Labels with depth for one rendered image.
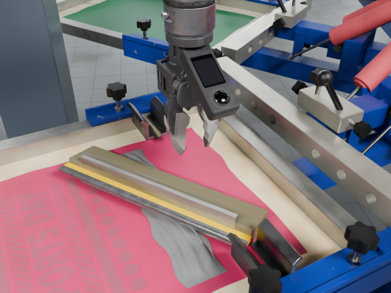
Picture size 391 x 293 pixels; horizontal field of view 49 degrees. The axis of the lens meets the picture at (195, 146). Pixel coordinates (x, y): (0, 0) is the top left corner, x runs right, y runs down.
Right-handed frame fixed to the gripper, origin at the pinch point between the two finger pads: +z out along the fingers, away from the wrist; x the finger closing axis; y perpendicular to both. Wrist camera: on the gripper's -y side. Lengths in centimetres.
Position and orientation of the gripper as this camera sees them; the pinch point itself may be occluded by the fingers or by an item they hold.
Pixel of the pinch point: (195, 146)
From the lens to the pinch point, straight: 73.3
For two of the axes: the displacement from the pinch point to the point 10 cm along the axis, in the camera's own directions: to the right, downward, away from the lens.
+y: -4.6, -5.3, 7.2
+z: 0.0, 8.1, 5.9
